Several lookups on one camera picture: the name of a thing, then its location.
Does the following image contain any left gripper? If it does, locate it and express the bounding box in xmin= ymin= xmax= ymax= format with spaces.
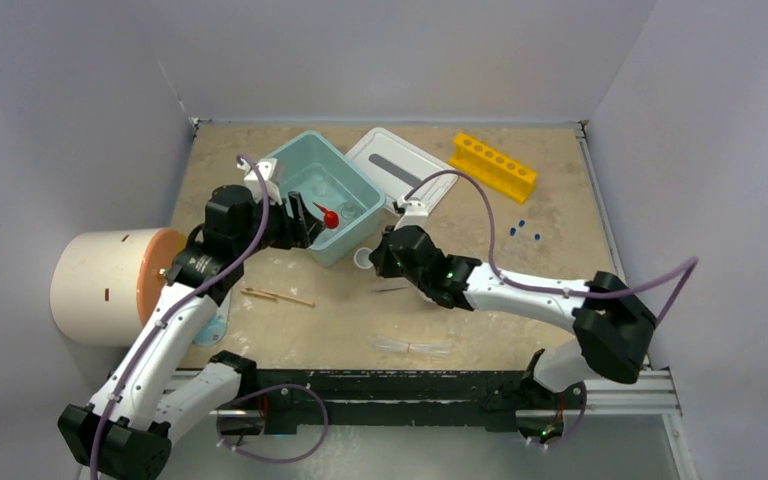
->
xmin=234 ymin=190 xmax=323 ymax=259

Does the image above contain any teal plastic bin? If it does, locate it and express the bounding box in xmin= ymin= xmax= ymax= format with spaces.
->
xmin=267 ymin=130 xmax=386 ymax=267

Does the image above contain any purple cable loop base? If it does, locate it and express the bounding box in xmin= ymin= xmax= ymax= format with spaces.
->
xmin=216 ymin=383 xmax=330 ymax=464

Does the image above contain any small white crucible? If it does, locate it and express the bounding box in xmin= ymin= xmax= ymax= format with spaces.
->
xmin=353 ymin=247 xmax=373 ymax=270

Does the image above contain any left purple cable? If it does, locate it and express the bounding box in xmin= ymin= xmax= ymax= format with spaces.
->
xmin=89 ymin=155 xmax=271 ymax=480

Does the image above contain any white cylinder orange end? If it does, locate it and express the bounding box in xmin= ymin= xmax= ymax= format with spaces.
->
xmin=49 ymin=227 xmax=186 ymax=347

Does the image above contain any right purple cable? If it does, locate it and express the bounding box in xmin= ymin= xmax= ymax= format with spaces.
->
xmin=402 ymin=169 xmax=700 ymax=449

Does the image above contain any white bin lid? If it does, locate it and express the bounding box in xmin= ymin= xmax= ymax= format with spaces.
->
xmin=346 ymin=127 xmax=449 ymax=213

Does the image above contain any yellow test tube rack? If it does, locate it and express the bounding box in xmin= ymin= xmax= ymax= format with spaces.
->
xmin=448 ymin=133 xmax=538 ymax=204

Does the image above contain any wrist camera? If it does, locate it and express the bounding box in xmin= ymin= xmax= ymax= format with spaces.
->
xmin=239 ymin=158 xmax=284 ymax=205
xmin=393 ymin=198 xmax=431 ymax=230

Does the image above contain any white squeeze bottle red nozzle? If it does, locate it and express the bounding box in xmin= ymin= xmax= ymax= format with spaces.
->
xmin=314 ymin=203 xmax=340 ymax=230

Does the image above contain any small glass flask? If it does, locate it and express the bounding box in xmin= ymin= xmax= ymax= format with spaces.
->
xmin=338 ymin=201 xmax=362 ymax=222

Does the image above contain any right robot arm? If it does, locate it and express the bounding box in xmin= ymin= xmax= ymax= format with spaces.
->
xmin=365 ymin=226 xmax=656 ymax=407

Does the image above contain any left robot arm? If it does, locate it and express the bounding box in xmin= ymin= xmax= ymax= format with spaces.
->
xmin=57 ymin=185 xmax=325 ymax=479

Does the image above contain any wooden stick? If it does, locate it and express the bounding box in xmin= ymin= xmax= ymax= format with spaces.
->
xmin=240 ymin=287 xmax=316 ymax=308

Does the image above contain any blue blister pack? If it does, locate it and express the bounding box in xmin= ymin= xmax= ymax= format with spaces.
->
xmin=192 ymin=294 xmax=231 ymax=347

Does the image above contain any purple cable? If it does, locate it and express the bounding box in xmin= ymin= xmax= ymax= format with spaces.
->
xmin=402 ymin=169 xmax=700 ymax=449
xmin=89 ymin=155 xmax=271 ymax=480

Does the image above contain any black base frame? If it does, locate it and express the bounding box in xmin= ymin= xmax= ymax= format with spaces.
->
xmin=214 ymin=349 xmax=587 ymax=439

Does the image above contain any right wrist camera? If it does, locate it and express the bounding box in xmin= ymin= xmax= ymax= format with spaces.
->
xmin=393 ymin=198 xmax=431 ymax=230

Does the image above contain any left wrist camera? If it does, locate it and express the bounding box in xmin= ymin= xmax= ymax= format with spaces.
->
xmin=239 ymin=158 xmax=284 ymax=205

